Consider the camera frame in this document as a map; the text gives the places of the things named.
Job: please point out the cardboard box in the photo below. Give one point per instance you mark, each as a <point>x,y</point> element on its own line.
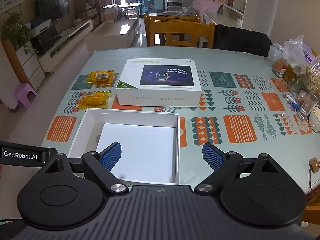
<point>111,13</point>

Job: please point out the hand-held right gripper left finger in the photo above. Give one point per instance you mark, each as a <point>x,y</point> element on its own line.
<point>111,156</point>

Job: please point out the green potted plant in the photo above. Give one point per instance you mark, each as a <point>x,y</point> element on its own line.
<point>15,30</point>

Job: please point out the glass jar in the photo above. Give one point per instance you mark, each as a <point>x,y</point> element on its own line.
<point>307,106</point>

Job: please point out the white printed tablet box lid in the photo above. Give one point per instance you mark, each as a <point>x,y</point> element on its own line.
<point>157,96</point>

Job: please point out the white side desk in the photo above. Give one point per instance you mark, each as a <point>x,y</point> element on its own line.
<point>220,18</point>

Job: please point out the patterned cloth-covered desktop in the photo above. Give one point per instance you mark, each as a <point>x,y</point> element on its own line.
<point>225,62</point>

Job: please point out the bag of nuts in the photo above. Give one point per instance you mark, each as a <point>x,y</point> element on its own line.
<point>314,80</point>

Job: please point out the purple plastic stool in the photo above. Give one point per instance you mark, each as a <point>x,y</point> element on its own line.
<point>23,93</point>

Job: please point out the white bowl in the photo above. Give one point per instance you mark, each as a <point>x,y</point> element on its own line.
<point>315,120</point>

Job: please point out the orange snack box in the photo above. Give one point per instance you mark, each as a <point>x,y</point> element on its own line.
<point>279,67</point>

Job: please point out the television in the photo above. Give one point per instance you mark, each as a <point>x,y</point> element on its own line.
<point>53,6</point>

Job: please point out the black appliance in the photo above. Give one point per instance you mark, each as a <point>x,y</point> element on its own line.
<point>45,41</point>

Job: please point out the wooden chair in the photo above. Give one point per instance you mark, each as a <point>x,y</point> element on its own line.
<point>160,17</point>
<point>181,28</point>

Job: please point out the white low television stand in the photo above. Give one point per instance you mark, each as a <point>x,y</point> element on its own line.
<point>67,42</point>

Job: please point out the white shelf unit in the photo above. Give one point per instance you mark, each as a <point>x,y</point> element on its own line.
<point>246,2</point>

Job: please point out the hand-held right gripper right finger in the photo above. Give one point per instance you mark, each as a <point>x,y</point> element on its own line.
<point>212,156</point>

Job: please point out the white drawer cabinet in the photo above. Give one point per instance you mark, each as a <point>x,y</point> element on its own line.
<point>30,67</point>

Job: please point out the white printer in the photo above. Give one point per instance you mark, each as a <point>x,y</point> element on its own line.
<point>38,28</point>

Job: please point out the yellow snack packet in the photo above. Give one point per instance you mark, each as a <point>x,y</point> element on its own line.
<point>101,77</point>
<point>93,100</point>

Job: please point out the white coffee table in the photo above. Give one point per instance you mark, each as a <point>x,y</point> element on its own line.
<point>112,37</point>

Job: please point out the clear plastic bag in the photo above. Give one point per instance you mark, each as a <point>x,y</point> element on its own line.
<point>297,50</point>

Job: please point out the white box base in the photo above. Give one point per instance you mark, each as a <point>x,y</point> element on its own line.
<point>140,140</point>

